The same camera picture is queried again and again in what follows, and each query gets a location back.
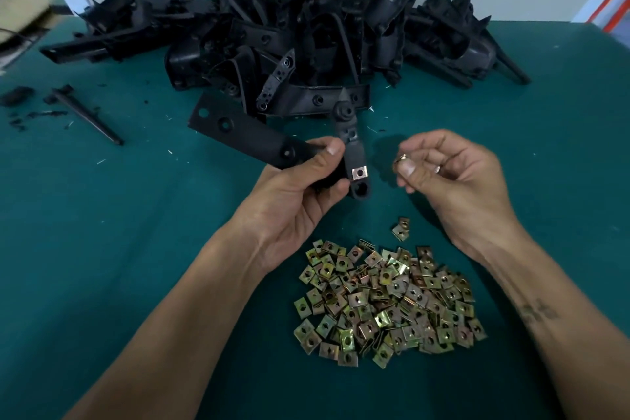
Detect green table cloth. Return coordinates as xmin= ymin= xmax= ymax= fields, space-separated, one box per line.
xmin=0 ymin=19 xmax=630 ymax=420

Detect person's left hand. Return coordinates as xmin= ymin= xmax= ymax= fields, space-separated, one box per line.
xmin=228 ymin=136 xmax=352 ymax=273

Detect pile of brass clip nuts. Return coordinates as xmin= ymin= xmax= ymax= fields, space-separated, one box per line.
xmin=292 ymin=238 xmax=488 ymax=369

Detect black plastic bracket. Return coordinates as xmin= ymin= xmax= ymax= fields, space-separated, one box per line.
xmin=487 ymin=35 xmax=531 ymax=85
xmin=189 ymin=90 xmax=373 ymax=200

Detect thin black plastic strip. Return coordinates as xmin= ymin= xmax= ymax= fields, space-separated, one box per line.
xmin=49 ymin=86 xmax=125 ymax=146

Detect person's right forearm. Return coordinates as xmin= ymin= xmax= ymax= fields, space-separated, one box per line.
xmin=482 ymin=228 xmax=630 ymax=420

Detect person's left forearm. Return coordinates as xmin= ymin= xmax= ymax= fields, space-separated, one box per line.
xmin=67 ymin=228 xmax=267 ymax=420

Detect small black plastic scrap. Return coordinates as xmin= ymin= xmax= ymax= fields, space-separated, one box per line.
xmin=0 ymin=86 xmax=35 ymax=107

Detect brown cardboard piece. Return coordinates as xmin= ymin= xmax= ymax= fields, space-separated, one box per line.
xmin=0 ymin=0 xmax=60 ymax=47

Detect person's right hand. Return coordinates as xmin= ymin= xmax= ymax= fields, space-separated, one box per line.
xmin=394 ymin=129 xmax=523 ymax=263

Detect pile of black plastic brackets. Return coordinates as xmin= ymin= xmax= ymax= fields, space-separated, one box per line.
xmin=39 ymin=0 xmax=531 ymax=121

